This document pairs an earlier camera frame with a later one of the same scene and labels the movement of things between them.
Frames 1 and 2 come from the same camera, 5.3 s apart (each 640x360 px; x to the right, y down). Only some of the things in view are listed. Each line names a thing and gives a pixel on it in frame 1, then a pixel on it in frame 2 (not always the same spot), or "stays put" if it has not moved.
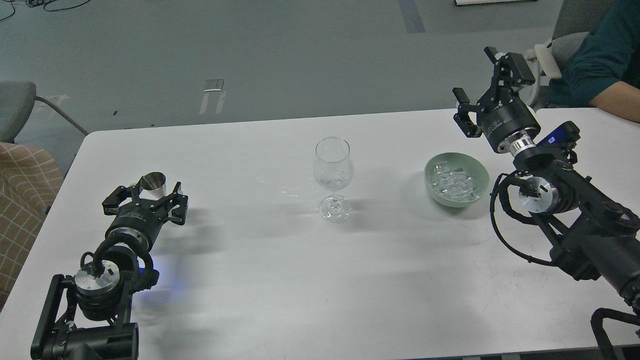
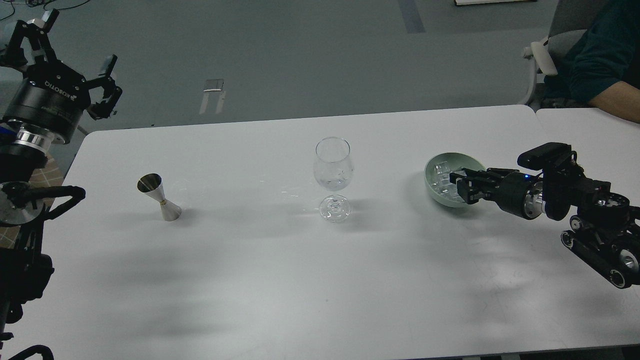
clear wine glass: (333, 168) stays put
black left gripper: (143, 217) -> (52, 98)
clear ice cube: (441, 169) -> (445, 181)
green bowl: (455, 180) stays put
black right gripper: (507, 120) -> (520, 193)
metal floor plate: (213, 85) stays put
